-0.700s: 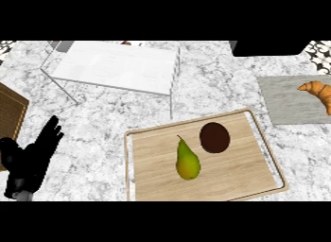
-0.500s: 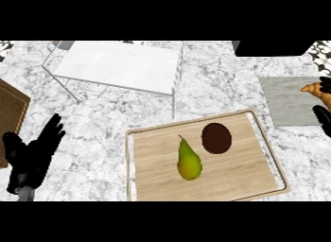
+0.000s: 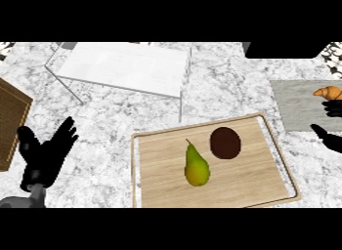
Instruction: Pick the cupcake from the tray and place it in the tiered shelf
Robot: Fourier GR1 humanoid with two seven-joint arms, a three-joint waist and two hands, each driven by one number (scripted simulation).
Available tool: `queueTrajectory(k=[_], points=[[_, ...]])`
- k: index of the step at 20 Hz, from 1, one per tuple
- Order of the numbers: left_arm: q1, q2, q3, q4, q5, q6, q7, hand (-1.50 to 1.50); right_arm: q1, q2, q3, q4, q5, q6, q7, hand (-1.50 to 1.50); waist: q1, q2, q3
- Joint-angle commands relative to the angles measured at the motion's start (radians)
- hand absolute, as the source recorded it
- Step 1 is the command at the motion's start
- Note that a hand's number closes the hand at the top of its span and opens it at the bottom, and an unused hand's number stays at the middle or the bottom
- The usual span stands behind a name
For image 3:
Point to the grey stone placemat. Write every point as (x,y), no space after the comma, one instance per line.
(305,105)

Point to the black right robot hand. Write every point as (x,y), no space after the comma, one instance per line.
(340,130)

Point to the black appliance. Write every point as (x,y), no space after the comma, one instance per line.
(285,50)

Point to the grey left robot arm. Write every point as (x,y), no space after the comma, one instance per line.
(26,200)

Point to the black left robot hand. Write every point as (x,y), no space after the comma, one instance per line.
(44,156)

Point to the golden croissant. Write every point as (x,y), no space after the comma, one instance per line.
(333,93)

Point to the brown wicker basket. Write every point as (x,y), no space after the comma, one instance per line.
(1,125)

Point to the green pear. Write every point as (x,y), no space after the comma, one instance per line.
(197,166)

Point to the pale wooden tray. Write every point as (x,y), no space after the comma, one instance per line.
(216,166)

